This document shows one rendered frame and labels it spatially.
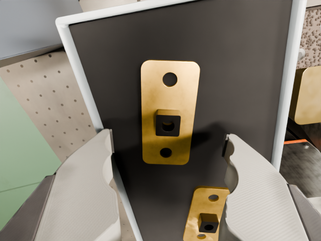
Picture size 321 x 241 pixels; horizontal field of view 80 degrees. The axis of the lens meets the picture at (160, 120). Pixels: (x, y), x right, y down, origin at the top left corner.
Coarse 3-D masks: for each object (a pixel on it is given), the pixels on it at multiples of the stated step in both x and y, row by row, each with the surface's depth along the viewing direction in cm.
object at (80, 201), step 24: (96, 144) 10; (72, 168) 9; (96, 168) 9; (72, 192) 8; (96, 192) 8; (48, 216) 7; (72, 216) 7; (96, 216) 7; (48, 240) 6; (72, 240) 6; (96, 240) 6; (120, 240) 7
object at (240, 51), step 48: (240, 0) 11; (288, 0) 11; (96, 48) 12; (144, 48) 12; (192, 48) 12; (240, 48) 12; (96, 96) 14; (240, 96) 13; (192, 144) 15; (144, 192) 18; (192, 192) 18; (144, 240) 22
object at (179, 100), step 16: (144, 64) 12; (160, 64) 12; (176, 64) 12; (192, 64) 12; (144, 80) 13; (160, 80) 13; (192, 80) 13; (144, 96) 13; (160, 96) 13; (176, 96) 13; (192, 96) 13; (144, 112) 14; (160, 112) 13; (176, 112) 13; (192, 112) 14; (144, 128) 15; (160, 128) 13; (176, 128) 13; (192, 128) 14; (144, 144) 15; (160, 144) 15; (176, 144) 15; (144, 160) 16; (160, 160) 16; (176, 160) 16
